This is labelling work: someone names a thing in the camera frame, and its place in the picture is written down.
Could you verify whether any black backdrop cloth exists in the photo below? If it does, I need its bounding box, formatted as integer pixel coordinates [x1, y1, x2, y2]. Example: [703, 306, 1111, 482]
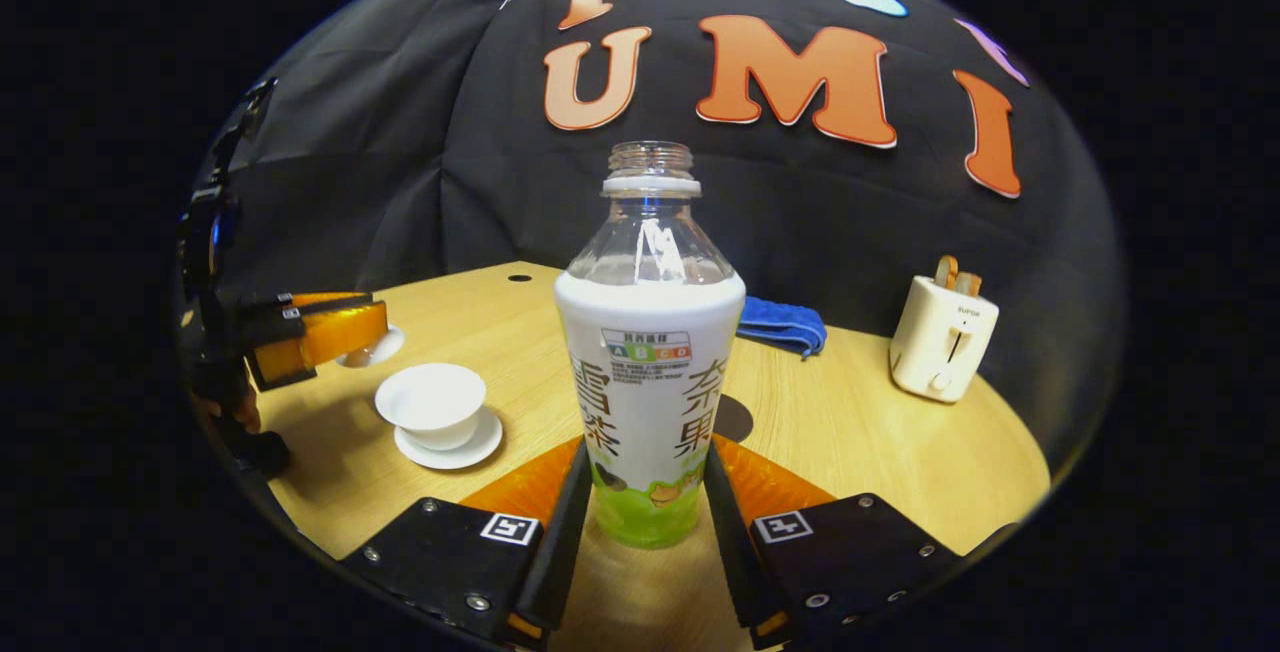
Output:
[190, 0, 1126, 463]

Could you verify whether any white porcelain teacup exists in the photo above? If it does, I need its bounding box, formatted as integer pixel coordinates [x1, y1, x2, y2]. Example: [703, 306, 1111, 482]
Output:
[375, 363, 488, 452]

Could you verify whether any blue towel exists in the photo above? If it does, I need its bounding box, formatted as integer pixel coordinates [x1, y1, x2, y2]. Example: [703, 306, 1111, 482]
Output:
[737, 296, 829, 360]

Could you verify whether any white porcelain saucer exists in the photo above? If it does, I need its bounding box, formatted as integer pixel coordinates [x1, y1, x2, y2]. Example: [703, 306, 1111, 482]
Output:
[393, 405, 504, 471]

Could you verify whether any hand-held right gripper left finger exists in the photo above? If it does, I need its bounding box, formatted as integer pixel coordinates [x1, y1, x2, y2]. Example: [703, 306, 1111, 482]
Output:
[340, 437, 593, 648]

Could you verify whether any white toaster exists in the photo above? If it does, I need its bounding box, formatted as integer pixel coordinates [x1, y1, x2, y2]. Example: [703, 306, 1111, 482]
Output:
[889, 275, 1000, 404]

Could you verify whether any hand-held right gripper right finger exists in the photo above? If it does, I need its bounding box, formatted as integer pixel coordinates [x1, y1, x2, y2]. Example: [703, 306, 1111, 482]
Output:
[703, 435, 966, 648]

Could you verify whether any white teacup lid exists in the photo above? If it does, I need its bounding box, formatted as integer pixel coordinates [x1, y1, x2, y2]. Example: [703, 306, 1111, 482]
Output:
[335, 324, 407, 370]

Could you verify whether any dark brown round coaster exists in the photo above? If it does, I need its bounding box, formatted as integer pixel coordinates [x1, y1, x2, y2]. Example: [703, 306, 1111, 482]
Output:
[713, 394, 755, 445]

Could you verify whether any white green water bottle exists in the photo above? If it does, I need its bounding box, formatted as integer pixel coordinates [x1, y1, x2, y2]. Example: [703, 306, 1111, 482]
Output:
[553, 140, 747, 550]

